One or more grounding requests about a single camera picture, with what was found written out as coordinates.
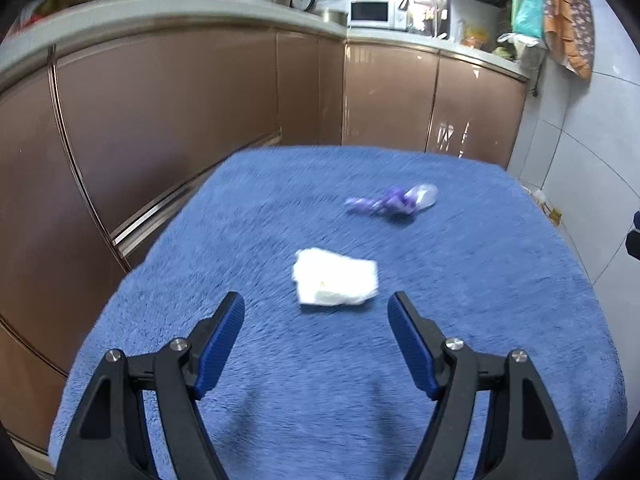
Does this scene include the patterned hanging apron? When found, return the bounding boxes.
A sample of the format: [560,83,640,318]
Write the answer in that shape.
[542,0,596,79]

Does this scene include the brown kitchen cabinets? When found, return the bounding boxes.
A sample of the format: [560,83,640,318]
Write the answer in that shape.
[0,25,531,466]

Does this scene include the bin with plastic liner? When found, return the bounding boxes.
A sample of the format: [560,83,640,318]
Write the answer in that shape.
[522,185,563,226]

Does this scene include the blue fluffy towel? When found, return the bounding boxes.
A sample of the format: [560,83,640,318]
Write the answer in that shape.
[47,146,628,480]

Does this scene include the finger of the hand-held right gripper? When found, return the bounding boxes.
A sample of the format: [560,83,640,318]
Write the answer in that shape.
[625,210,640,262]

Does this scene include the white bag on countertop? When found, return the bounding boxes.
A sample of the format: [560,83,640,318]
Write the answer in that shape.
[497,32,543,73]

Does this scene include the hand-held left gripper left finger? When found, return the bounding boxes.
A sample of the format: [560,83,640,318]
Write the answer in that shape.
[54,291,246,480]

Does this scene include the white kitchen countertop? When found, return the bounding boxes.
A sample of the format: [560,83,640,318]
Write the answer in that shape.
[0,0,531,91]

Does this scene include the green hanging bag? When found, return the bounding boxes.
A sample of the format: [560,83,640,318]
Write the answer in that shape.
[512,0,546,38]

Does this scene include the white microwave oven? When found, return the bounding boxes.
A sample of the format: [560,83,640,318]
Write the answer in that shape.
[348,0,408,30]

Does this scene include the purple and clear wrapper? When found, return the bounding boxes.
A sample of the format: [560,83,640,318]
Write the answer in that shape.
[345,184,440,223]

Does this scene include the steel faucet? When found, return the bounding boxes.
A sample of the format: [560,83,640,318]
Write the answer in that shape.
[397,0,443,37]

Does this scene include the white tissue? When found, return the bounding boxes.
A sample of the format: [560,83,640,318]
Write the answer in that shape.
[292,248,379,307]

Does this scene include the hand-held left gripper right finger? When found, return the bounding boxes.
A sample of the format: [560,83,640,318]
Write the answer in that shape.
[387,291,579,480]

